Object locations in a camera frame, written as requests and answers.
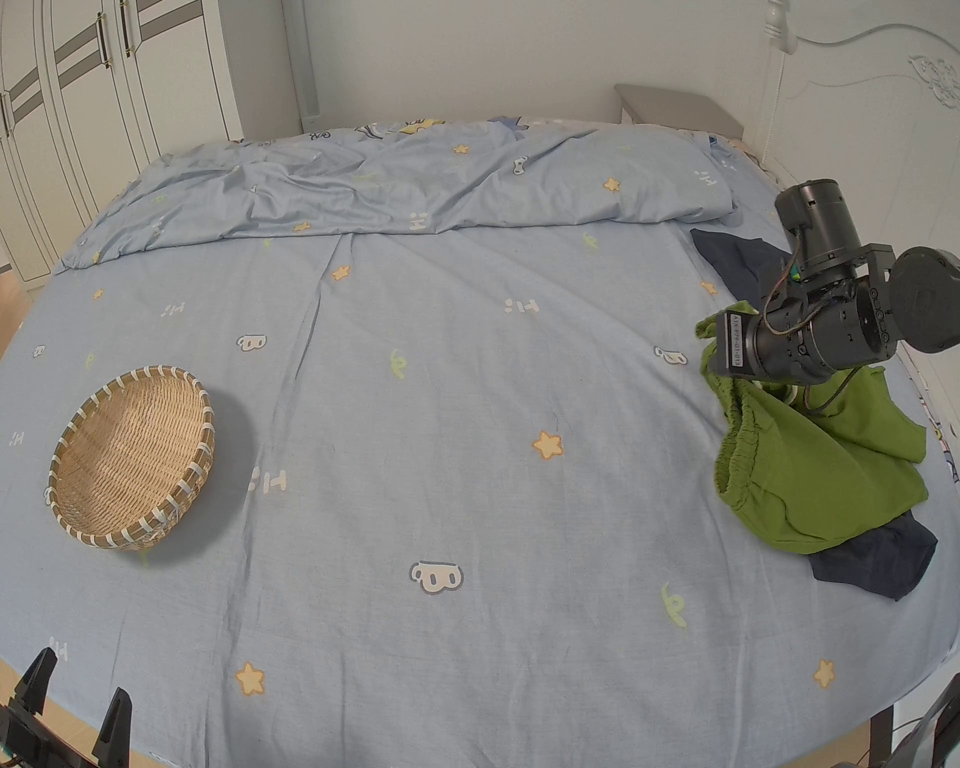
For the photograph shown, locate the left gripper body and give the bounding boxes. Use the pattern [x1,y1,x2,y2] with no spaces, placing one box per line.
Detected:
[0,701,102,768]

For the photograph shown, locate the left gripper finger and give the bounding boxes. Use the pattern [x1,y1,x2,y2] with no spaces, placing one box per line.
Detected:
[16,648,60,715]
[91,688,133,759]

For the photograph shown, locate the green shorts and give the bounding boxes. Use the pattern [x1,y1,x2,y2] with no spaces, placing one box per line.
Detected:
[693,300,931,556]

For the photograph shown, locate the round woven basket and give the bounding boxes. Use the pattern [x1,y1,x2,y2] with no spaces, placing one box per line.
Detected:
[45,365,217,554]

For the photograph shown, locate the bed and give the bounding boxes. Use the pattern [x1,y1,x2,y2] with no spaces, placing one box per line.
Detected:
[0,0,960,768]

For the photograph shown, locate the dark blue garment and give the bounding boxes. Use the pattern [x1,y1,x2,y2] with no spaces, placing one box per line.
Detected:
[690,228,939,603]

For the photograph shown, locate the white wardrobe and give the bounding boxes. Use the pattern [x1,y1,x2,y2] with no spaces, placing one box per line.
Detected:
[0,0,245,285]

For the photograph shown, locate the pale blue quilt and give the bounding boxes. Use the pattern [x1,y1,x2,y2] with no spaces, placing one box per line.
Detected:
[60,116,745,273]

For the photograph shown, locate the grey bedside table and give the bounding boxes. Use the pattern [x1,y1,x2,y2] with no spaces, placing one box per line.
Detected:
[615,84,745,140]

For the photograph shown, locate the black cable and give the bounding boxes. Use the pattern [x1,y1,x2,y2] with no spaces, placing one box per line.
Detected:
[804,366,860,417]

